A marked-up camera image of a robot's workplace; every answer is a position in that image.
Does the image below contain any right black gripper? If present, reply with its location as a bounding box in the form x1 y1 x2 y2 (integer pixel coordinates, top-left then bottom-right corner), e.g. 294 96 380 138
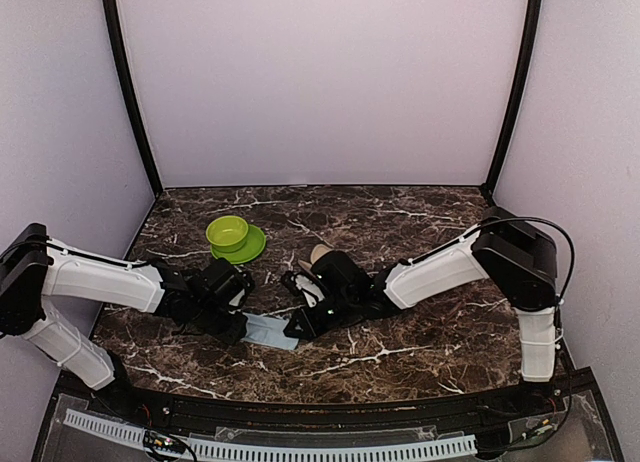
284 289 358 340

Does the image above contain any light blue cleaning cloth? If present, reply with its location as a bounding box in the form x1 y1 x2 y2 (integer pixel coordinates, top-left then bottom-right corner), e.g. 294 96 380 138
242 313 299 351

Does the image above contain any plaid sunglasses case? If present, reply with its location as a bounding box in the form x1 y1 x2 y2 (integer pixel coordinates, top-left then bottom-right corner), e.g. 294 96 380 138
298 244 333 274

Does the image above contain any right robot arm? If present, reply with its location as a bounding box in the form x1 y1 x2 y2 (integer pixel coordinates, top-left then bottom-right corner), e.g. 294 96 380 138
281 206 568 416

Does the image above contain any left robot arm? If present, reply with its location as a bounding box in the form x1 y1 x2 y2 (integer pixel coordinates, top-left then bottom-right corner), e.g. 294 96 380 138
1 223 255 418

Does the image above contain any green plastic plate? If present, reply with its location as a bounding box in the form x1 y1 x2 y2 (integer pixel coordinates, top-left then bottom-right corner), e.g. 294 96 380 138
210 224 267 265

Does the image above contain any green plastic bowl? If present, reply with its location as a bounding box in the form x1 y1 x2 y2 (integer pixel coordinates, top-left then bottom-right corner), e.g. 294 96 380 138
205 215 249 253

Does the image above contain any small circuit board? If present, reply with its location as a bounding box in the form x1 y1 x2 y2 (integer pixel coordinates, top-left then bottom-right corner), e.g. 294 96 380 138
142 430 186 457

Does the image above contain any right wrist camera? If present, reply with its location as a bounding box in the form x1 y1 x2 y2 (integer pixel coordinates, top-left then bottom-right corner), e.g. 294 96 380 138
280 271 325 308

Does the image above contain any white slotted cable duct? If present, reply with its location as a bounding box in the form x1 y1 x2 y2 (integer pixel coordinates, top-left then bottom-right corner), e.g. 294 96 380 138
63 409 477 461

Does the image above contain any black front rail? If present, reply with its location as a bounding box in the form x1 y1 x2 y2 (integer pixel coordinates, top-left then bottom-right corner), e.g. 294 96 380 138
84 381 566 436

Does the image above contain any left black frame post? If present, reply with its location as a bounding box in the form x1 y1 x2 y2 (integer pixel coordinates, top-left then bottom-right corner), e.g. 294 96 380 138
102 0 164 197

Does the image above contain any black frame post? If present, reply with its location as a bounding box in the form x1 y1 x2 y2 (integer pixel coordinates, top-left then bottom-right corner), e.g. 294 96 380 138
479 0 543 206
102 0 164 197

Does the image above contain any right black frame post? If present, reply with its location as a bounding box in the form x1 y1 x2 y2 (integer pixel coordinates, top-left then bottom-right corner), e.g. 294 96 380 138
479 0 543 206

